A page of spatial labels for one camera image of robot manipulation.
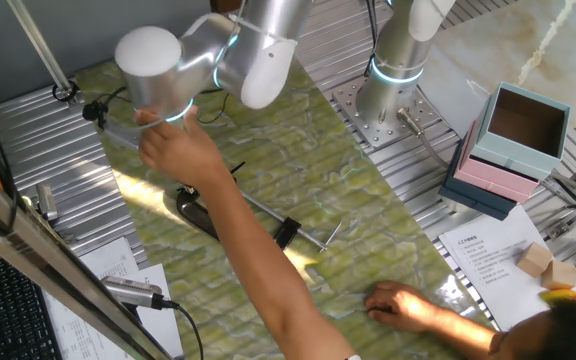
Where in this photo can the light blue open box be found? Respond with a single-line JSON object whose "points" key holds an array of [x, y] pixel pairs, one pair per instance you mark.
{"points": [[513, 155]]}

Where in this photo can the silver wrist camera with plug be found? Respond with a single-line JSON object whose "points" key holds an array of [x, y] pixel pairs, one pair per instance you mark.
{"points": [[93, 112]]}

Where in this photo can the white instruction paper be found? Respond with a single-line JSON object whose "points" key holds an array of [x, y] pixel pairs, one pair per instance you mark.
{"points": [[488, 280]]}

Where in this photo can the aluminium pole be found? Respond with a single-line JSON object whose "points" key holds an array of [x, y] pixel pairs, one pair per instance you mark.
{"points": [[38, 42]]}

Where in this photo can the person right forearm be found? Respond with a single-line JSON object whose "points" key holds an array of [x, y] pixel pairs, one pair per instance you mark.
{"points": [[468, 330]]}

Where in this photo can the printed table paper sheet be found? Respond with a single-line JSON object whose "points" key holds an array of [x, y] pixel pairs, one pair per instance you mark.
{"points": [[83, 335]]}

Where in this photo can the yellow toy mango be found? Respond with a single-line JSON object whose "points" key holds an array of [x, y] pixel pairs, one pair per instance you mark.
{"points": [[558, 295]]}

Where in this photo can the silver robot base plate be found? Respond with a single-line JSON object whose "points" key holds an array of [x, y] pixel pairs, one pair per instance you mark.
{"points": [[378, 135]]}

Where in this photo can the person left forearm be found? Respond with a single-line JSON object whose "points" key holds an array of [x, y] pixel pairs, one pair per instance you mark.
{"points": [[258, 260]]}

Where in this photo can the small silver device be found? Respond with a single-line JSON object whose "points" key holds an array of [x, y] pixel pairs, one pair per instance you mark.
{"points": [[47, 202]]}

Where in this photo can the wooden block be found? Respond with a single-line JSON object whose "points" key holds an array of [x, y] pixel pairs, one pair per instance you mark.
{"points": [[559, 276], [534, 260]]}

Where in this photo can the person right hand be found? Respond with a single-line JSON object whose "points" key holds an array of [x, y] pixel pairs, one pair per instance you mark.
{"points": [[403, 307]]}

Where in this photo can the beige marble pattern sheet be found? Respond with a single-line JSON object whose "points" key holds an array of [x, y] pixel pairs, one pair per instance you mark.
{"points": [[493, 40]]}

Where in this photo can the person left hand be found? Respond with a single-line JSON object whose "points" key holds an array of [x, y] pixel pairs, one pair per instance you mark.
{"points": [[183, 150]]}

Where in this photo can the black C-clamp with steel screw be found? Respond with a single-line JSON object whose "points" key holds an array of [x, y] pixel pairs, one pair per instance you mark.
{"points": [[193, 212]]}

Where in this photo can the grey metal brace bar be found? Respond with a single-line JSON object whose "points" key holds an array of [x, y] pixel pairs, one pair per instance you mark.
{"points": [[558, 187]]}

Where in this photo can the black keyboard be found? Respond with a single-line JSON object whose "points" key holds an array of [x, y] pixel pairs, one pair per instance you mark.
{"points": [[13, 320]]}

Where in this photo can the green marble pattern mat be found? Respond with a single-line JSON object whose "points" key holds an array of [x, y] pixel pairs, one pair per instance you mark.
{"points": [[318, 160]]}

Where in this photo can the silver ribbed camera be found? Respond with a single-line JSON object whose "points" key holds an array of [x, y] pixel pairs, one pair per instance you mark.
{"points": [[128, 292]]}

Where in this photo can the metal frame beam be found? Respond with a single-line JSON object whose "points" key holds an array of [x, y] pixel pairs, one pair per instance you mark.
{"points": [[43, 255]]}

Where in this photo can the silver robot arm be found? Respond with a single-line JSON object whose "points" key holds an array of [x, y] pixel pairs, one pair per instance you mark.
{"points": [[158, 85]]}

